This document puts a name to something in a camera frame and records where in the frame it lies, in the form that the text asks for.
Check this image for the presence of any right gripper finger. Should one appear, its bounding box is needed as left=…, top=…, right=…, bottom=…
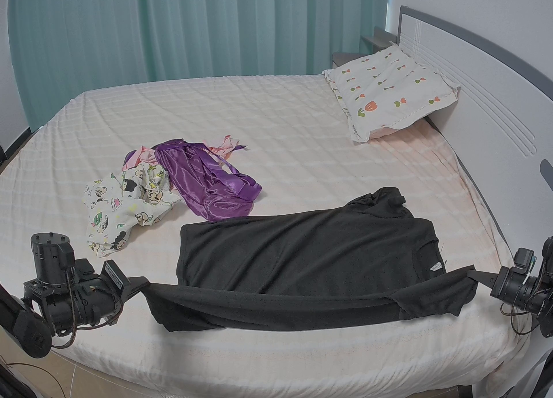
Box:
left=467, top=268, right=502, bottom=289

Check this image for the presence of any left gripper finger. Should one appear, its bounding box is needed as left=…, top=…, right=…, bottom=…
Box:
left=125, top=276, right=152, bottom=298

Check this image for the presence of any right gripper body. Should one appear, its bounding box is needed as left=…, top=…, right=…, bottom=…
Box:
left=490, top=266, right=526, bottom=307

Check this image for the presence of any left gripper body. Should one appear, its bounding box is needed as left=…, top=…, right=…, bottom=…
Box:
left=78, top=259, right=130, bottom=324

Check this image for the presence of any black T-shirt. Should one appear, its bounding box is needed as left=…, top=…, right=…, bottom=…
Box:
left=145, top=186, right=478, bottom=333

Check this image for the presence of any bed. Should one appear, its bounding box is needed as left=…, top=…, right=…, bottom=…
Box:
left=0, top=5, right=553, bottom=393

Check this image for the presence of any white printed pyjama top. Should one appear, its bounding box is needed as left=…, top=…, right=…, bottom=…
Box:
left=82, top=164, right=182, bottom=254

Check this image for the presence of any purple satin garment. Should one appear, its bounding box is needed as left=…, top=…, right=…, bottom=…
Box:
left=155, top=139, right=264, bottom=222

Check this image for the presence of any pink garment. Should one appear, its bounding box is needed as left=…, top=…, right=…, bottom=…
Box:
left=122, top=133, right=248, bottom=172

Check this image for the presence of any white printed pillow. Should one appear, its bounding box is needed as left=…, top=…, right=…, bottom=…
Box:
left=323, top=45, right=461, bottom=143

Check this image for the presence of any grey bedside table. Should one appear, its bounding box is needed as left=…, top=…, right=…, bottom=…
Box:
left=332, top=27, right=401, bottom=69

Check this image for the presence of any blue-green curtain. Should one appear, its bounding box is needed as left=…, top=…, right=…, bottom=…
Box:
left=9, top=0, right=390, bottom=133

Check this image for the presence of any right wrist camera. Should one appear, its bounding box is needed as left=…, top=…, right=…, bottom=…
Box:
left=513, top=248, right=537, bottom=274

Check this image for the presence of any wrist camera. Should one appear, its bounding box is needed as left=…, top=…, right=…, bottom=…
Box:
left=513, top=248, right=537, bottom=274
left=74, top=257, right=96, bottom=280

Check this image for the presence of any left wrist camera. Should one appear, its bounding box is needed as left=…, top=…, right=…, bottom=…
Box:
left=74, top=257, right=96, bottom=280

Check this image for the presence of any black cable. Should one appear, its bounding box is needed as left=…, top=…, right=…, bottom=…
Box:
left=52, top=301, right=122, bottom=350
left=501, top=301, right=541, bottom=337

